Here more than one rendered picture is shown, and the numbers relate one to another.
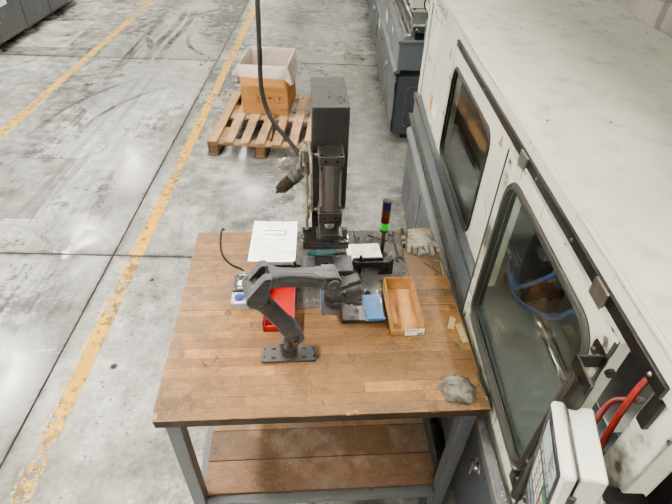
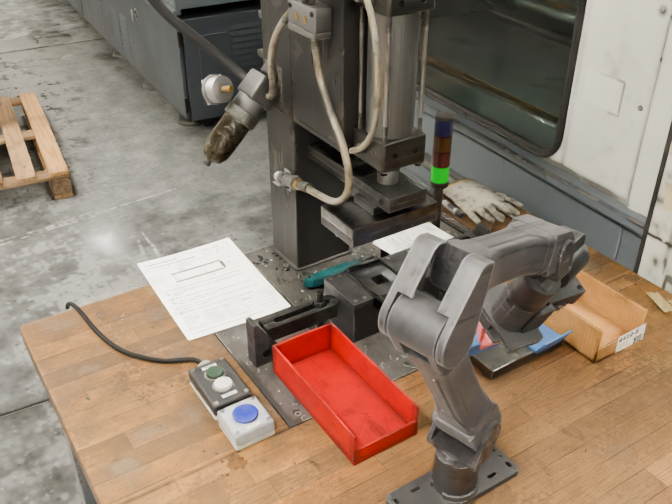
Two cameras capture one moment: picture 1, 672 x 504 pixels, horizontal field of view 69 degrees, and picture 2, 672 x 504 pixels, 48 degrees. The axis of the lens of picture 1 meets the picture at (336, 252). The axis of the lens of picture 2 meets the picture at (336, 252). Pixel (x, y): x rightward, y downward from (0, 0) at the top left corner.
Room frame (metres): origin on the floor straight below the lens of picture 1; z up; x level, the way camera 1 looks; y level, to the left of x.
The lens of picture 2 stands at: (0.53, 0.65, 1.77)
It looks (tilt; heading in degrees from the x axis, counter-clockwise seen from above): 32 degrees down; 332
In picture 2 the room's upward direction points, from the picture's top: straight up
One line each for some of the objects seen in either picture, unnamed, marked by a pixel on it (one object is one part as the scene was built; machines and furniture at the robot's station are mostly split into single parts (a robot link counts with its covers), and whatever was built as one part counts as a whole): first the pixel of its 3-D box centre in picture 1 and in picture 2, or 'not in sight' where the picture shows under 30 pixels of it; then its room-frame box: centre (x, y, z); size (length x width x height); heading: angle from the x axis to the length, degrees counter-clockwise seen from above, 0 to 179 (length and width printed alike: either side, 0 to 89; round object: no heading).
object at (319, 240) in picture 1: (324, 206); (357, 145); (1.59, 0.05, 1.22); 0.26 x 0.18 x 0.30; 5
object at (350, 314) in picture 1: (361, 306); (496, 334); (1.35, -0.11, 0.91); 0.17 x 0.16 x 0.02; 95
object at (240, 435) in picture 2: (240, 302); (246, 428); (1.35, 0.38, 0.90); 0.07 x 0.07 x 0.06; 5
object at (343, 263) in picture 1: (328, 264); (383, 277); (1.52, 0.03, 0.98); 0.20 x 0.10 x 0.01; 95
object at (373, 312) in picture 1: (373, 306); (525, 322); (1.33, -0.16, 0.93); 0.15 x 0.07 x 0.03; 7
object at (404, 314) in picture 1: (403, 305); (568, 302); (1.34, -0.27, 0.93); 0.25 x 0.13 x 0.08; 5
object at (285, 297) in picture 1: (279, 302); (341, 388); (1.34, 0.22, 0.93); 0.25 x 0.12 x 0.06; 5
